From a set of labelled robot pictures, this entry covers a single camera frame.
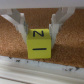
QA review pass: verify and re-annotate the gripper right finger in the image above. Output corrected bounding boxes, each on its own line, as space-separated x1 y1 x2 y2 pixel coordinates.
48 6 77 44

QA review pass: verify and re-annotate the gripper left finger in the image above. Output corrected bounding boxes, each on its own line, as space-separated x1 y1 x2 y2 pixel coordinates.
0 8 30 46

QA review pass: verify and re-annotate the yellow block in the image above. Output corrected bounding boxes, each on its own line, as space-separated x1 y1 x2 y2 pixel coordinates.
26 28 53 61

